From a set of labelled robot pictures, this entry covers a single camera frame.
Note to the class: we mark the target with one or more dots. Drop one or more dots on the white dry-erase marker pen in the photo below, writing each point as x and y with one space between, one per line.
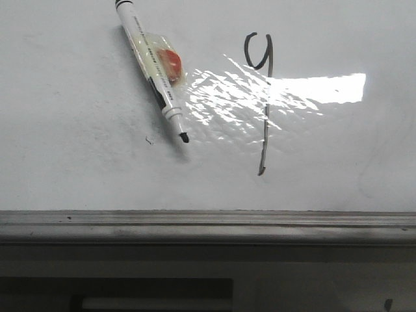
152 67

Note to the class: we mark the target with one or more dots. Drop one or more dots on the grey metal table frame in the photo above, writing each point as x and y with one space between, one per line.
207 278

